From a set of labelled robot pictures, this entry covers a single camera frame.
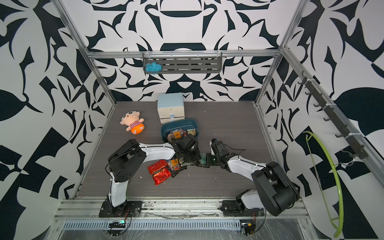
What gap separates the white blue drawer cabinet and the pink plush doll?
0.45 feet

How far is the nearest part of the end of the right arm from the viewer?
66 centimetres

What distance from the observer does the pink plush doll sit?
1.00 m
